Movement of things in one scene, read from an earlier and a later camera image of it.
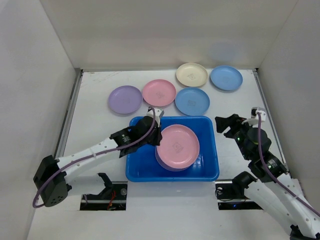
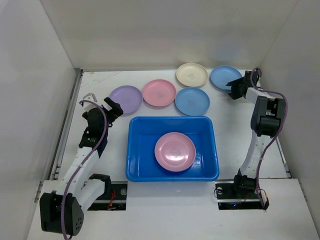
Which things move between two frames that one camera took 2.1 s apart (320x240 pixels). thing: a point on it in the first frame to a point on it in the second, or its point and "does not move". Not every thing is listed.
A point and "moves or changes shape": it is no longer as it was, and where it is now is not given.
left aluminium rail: x=68 y=114 does not move
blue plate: x=226 y=77 does not move
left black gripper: x=158 y=137 to x=114 y=112
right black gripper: x=235 y=127 to x=237 y=87
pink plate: x=178 y=147 moves or changes shape
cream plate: x=192 y=74 does not move
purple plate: x=125 y=99 does not move
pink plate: x=159 y=92 does not move
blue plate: x=192 y=101 does not move
